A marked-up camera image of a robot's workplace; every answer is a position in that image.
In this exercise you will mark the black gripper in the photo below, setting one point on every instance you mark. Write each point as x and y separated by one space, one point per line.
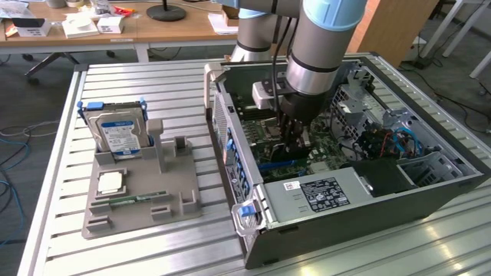
303 109

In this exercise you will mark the graphics card with metal bracket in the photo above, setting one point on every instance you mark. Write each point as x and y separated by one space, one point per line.
295 153

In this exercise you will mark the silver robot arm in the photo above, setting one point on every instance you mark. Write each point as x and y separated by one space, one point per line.
317 57

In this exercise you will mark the CPU socket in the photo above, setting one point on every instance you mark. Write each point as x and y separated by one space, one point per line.
269 130

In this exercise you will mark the metal drive cage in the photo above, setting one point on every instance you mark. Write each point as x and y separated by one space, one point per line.
348 115

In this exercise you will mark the green motherboard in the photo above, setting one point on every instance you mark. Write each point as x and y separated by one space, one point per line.
329 149

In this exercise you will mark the blue expansion slot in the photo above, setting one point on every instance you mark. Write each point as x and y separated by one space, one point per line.
280 167

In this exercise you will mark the black connector block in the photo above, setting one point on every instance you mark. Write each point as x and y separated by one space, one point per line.
372 143

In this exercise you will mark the blue card retainer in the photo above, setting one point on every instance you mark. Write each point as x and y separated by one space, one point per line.
229 142

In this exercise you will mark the black power strip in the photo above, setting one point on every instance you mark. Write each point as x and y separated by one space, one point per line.
416 63

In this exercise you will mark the grey power supply unit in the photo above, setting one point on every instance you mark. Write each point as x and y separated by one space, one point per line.
283 207

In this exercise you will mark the white paper stack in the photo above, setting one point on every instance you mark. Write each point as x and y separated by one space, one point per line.
220 24

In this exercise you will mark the blue case latch tab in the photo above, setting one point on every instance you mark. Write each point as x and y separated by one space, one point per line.
245 212

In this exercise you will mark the metal disk bay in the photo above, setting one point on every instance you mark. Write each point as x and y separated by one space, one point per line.
429 169

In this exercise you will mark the open black PC case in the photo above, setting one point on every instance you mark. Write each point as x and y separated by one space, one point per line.
344 230

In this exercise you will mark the wooden desk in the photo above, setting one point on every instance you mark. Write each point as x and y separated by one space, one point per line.
172 31

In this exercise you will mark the grey printed parts rack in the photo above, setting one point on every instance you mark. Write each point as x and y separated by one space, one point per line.
153 184

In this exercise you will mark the black round lamp base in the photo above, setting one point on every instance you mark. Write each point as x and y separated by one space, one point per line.
164 14

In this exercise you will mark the hard disk in blue caddy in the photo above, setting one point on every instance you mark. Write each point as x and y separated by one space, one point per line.
115 135

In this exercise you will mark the green RAM stick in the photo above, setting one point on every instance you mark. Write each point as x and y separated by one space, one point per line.
145 197

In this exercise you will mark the silver CPU chip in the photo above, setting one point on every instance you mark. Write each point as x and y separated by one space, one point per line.
109 184

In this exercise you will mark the red package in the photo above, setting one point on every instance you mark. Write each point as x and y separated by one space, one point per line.
124 11

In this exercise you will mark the white printed box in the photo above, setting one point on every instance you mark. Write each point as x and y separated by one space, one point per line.
109 27

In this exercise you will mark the grey crumpled foil bag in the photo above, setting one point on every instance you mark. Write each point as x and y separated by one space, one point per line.
100 7

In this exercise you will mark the white box with tape roll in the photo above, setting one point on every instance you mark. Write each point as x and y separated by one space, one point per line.
79 31

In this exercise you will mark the black office chair base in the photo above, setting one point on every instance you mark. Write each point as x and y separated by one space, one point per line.
45 61

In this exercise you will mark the grey cup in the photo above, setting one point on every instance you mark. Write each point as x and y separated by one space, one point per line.
54 3

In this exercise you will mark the white box with black top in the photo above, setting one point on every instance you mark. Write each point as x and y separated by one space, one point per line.
32 30

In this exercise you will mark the white paper pile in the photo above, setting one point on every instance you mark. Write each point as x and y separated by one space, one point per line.
13 13

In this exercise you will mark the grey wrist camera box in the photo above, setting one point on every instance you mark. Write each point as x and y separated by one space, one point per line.
264 97

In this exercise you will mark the white desk frame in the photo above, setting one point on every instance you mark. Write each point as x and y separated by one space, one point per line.
463 28

